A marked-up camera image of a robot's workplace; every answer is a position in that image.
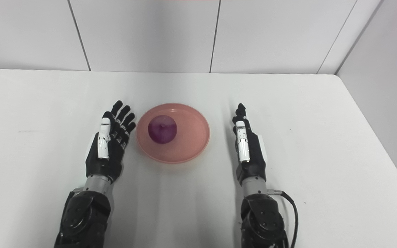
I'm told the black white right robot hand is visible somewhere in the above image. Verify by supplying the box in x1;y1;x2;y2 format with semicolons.
232;103;267;186

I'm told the purple red onion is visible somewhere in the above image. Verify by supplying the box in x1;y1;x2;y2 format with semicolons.
148;115;177;143

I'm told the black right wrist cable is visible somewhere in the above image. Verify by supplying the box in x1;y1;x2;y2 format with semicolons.
267;189;299;248

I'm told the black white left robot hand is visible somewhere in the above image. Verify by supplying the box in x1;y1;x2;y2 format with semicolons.
85;100;136;184

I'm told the pink round plate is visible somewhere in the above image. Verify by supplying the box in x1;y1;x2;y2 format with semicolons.
136;103;210;164

